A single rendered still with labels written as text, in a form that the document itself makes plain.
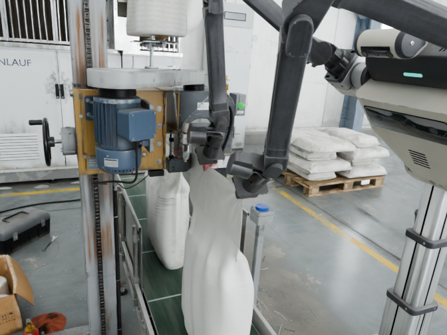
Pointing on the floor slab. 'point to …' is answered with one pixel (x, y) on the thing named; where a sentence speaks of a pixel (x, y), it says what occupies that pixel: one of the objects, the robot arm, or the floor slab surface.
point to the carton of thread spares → (8, 321)
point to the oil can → (30, 329)
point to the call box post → (257, 258)
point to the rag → (49, 322)
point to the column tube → (79, 79)
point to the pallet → (310, 189)
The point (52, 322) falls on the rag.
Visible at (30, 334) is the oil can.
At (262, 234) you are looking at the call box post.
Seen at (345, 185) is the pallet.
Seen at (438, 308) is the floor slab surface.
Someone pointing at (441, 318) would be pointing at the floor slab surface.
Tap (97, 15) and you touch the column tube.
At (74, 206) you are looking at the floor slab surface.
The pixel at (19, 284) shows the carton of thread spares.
